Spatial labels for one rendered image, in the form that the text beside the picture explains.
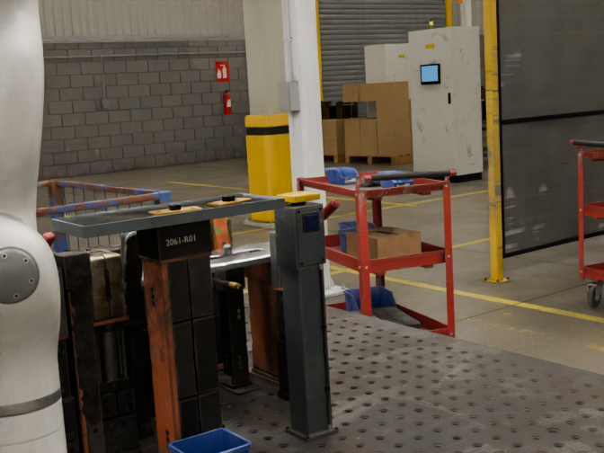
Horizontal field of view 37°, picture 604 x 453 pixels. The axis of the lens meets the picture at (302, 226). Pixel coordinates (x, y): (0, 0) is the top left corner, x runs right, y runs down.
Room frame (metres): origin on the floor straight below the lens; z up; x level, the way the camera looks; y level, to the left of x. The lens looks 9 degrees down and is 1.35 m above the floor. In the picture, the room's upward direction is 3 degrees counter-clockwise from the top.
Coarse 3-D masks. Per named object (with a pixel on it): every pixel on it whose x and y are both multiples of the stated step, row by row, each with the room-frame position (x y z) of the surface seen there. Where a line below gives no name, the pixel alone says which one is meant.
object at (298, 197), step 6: (294, 192) 1.67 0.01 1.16; (300, 192) 1.66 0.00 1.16; (306, 192) 1.66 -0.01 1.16; (312, 192) 1.65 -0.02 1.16; (288, 198) 1.63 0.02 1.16; (294, 198) 1.61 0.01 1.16; (300, 198) 1.62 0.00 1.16; (306, 198) 1.63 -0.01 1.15; (312, 198) 1.63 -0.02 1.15; (318, 198) 1.64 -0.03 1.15; (294, 204) 1.64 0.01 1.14; (300, 204) 1.64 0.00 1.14
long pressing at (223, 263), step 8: (232, 248) 2.03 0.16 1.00; (240, 248) 2.02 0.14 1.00; (248, 248) 2.01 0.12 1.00; (256, 248) 2.01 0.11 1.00; (264, 248) 2.00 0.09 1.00; (216, 256) 1.95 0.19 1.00; (224, 256) 1.93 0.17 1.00; (232, 256) 1.92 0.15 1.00; (240, 256) 1.92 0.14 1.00; (248, 256) 1.91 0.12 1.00; (256, 256) 1.89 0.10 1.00; (264, 256) 1.89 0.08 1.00; (216, 264) 1.83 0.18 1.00; (224, 264) 1.83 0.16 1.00; (232, 264) 1.84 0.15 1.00; (240, 264) 1.86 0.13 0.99; (248, 264) 1.87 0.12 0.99
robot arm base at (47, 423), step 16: (16, 416) 1.05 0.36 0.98; (32, 416) 1.06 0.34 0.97; (48, 416) 1.08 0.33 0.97; (0, 432) 1.05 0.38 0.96; (16, 432) 1.05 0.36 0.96; (32, 432) 1.06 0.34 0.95; (48, 432) 1.08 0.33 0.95; (64, 432) 1.11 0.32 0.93; (0, 448) 1.05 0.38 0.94; (16, 448) 1.05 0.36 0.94; (32, 448) 1.06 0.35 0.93; (48, 448) 1.07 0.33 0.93; (64, 448) 1.11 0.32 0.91
